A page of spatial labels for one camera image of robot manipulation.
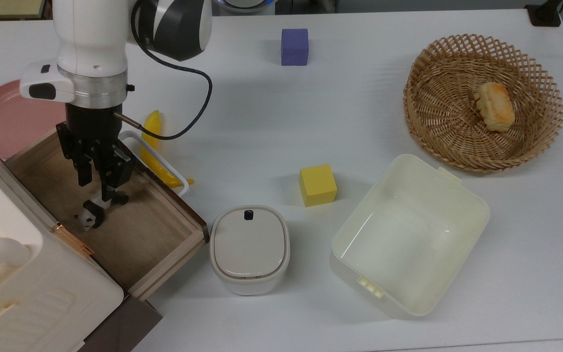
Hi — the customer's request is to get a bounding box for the toy bread roll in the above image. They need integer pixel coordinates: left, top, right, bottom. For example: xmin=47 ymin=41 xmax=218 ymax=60
xmin=474 ymin=82 xmax=516 ymax=132

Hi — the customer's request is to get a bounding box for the small white lidded bin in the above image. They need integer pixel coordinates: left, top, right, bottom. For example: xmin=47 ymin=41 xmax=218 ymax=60
xmin=209 ymin=205 xmax=291 ymax=296

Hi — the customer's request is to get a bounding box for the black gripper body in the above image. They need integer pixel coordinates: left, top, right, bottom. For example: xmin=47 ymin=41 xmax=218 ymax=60
xmin=65 ymin=103 xmax=124 ymax=150

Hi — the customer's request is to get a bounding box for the small panda toy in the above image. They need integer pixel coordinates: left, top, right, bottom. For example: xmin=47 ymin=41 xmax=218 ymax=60
xmin=75 ymin=191 xmax=130 ymax=231

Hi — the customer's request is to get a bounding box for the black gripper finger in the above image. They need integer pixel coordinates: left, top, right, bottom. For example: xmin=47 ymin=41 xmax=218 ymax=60
xmin=56 ymin=122 xmax=93 ymax=187
xmin=96 ymin=143 xmax=136 ymax=205

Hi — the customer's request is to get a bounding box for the purple foam block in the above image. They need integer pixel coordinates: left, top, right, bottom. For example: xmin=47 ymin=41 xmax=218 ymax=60
xmin=281 ymin=28 xmax=309 ymax=66

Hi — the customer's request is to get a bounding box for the yellow foam block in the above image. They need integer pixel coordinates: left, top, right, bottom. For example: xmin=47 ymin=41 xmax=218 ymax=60
xmin=299 ymin=164 xmax=338 ymax=208

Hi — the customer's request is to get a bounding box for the white drawer handle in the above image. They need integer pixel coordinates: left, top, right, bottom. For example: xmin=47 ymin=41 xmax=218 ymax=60
xmin=117 ymin=130 xmax=190 ymax=198

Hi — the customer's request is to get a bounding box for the round wicker basket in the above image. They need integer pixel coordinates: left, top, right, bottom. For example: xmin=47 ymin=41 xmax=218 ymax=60
xmin=403 ymin=33 xmax=563 ymax=173

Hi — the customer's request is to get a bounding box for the pink plate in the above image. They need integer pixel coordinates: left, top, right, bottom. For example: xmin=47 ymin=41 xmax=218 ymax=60
xmin=0 ymin=80 xmax=67 ymax=161

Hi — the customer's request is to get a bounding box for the cream plastic bin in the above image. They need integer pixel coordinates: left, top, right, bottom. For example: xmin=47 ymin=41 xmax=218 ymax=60
xmin=330 ymin=154 xmax=491 ymax=319

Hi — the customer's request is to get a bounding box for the black clamp mount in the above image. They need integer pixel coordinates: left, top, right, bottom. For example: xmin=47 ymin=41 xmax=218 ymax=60
xmin=524 ymin=0 xmax=563 ymax=27

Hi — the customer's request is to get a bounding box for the yellow-green board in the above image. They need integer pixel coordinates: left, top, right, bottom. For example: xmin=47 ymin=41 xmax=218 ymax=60
xmin=0 ymin=0 xmax=46 ymax=20

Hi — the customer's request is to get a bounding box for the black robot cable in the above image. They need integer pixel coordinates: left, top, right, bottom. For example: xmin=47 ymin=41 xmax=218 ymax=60
xmin=114 ymin=2 xmax=213 ymax=141

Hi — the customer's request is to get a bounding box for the wooden drawer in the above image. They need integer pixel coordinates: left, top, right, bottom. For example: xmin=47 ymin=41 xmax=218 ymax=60
xmin=5 ymin=128 xmax=210 ymax=302

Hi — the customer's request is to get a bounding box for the cream plastic cabinet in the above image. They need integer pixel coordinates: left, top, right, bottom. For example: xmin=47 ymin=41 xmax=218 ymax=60
xmin=0 ymin=134 xmax=125 ymax=352

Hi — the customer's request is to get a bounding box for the yellow toy banana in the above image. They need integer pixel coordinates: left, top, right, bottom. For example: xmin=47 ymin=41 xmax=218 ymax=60
xmin=140 ymin=110 xmax=195 ymax=188

